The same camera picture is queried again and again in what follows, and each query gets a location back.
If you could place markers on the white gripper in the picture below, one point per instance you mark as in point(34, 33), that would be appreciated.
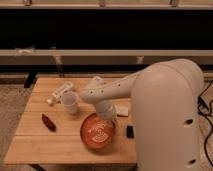
point(106, 110)

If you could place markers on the orange ceramic bowl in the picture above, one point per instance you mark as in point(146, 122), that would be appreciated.
point(97, 133)

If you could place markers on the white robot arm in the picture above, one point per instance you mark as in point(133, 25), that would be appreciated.
point(164, 100)

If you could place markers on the white rectangular block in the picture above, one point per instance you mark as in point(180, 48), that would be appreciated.
point(122, 111)

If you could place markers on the black rectangular device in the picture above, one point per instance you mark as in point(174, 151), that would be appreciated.
point(129, 131)

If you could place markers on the translucent plastic cup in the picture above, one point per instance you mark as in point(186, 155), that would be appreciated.
point(70, 101)

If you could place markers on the wooden table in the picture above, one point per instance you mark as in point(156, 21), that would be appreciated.
point(34, 143)

